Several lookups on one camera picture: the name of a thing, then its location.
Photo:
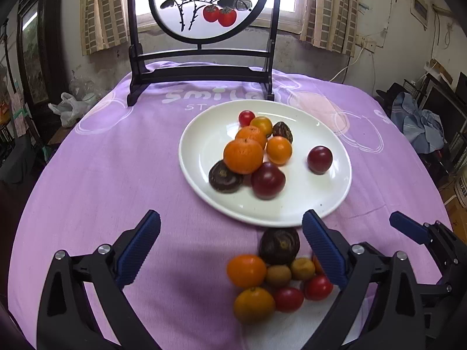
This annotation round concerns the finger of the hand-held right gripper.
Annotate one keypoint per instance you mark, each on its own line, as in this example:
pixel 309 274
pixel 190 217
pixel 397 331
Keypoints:
pixel 408 224

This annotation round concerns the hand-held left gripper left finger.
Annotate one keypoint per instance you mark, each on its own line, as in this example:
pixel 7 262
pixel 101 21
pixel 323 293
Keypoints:
pixel 140 248

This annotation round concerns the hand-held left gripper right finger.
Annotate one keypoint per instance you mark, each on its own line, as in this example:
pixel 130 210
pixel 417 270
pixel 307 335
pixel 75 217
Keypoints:
pixel 324 248

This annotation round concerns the small green kiwi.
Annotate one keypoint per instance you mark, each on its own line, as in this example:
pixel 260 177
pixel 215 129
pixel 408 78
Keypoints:
pixel 302 268
pixel 278 275

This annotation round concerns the dark brown water chestnut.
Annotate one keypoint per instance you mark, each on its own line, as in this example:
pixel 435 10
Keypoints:
pixel 280 245
pixel 284 132
pixel 225 178

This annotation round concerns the white oval plate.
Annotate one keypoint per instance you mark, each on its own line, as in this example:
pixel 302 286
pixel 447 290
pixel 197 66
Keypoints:
pixel 310 197

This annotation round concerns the dark red plum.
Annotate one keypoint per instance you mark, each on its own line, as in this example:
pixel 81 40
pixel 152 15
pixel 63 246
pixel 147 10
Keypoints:
pixel 267 180
pixel 319 159

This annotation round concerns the yellow-green citrus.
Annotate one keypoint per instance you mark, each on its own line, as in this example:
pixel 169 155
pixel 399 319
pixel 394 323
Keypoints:
pixel 254 305

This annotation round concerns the small smooth orange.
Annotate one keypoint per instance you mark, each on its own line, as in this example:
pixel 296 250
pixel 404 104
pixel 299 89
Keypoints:
pixel 262 124
pixel 279 150

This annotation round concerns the cardboard box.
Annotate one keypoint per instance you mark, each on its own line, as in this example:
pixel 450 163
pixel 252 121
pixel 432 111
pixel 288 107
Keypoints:
pixel 458 215

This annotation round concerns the purple tablecloth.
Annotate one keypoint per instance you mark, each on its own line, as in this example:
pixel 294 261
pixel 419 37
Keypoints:
pixel 109 175

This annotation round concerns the blue cloth pile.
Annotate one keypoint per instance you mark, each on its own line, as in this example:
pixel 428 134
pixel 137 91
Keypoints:
pixel 419 124

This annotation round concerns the black monitor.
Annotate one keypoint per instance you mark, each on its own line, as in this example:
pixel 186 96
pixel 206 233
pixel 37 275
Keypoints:
pixel 447 109

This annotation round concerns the black cloth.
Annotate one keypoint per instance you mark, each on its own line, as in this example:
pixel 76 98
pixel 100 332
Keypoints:
pixel 388 94

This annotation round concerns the white plastic bag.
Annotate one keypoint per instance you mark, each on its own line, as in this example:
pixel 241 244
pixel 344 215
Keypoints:
pixel 69 107

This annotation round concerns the black framed persimmon painting screen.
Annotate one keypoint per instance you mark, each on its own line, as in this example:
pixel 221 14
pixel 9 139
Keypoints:
pixel 200 76

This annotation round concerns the pink paper sheet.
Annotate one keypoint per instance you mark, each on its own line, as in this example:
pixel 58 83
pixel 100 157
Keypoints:
pixel 18 113

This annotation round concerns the dark wooden glass cabinet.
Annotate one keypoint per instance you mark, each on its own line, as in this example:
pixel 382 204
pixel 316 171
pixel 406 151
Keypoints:
pixel 34 54

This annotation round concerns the beige checked curtain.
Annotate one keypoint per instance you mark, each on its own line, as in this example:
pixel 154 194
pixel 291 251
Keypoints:
pixel 330 7
pixel 104 11

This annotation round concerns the white wall socket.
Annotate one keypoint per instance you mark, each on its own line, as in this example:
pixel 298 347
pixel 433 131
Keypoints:
pixel 366 43

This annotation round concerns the white wall vent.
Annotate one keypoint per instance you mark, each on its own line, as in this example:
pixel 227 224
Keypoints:
pixel 420 9

